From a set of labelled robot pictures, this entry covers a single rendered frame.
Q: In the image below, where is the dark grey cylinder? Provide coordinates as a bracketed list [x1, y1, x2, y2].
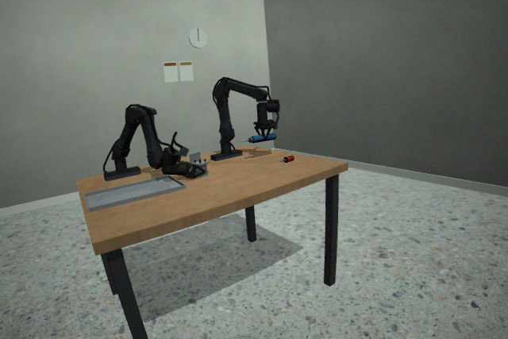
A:
[195, 164, 208, 177]

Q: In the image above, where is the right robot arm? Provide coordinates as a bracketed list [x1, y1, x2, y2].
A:
[103, 106, 179, 177]

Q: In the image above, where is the blue electric screwdriver barrel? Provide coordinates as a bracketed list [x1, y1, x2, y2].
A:
[246, 133, 276, 143]

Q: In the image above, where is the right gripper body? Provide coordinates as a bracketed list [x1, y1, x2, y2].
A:
[175, 148, 194, 179]

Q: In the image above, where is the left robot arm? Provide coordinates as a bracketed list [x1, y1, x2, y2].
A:
[210, 79, 280, 158]

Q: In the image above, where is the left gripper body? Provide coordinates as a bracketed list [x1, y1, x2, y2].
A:
[253, 113, 277, 128]

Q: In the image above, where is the grey l-shaped metal bracket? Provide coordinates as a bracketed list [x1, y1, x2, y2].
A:
[190, 152, 210, 166]

